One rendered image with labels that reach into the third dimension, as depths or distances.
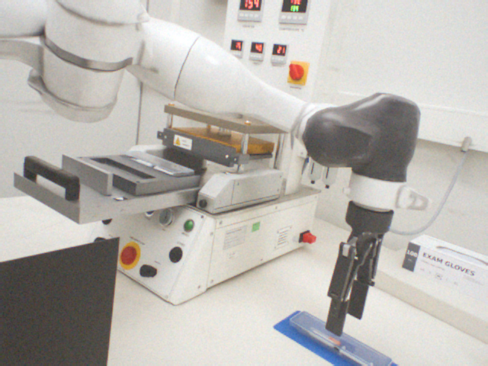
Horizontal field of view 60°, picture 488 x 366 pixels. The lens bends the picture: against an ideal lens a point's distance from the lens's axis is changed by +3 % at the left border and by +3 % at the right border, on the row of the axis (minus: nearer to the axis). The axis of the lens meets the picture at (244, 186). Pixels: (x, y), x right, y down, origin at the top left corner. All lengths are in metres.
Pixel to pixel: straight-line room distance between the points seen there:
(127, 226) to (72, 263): 0.62
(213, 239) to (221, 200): 0.08
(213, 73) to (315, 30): 0.49
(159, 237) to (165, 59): 0.41
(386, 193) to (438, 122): 0.64
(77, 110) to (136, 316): 0.40
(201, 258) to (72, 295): 0.49
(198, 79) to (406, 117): 0.32
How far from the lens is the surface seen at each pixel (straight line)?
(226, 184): 0.85
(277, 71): 1.13
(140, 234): 0.95
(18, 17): 0.64
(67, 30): 0.60
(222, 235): 0.88
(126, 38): 0.62
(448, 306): 1.07
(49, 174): 0.78
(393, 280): 1.10
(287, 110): 0.76
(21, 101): 2.28
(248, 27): 1.20
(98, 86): 0.63
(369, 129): 0.66
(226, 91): 0.66
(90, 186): 0.81
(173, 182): 0.83
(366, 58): 1.49
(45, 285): 0.37
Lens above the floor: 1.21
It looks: 15 degrees down
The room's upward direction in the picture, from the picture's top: 9 degrees clockwise
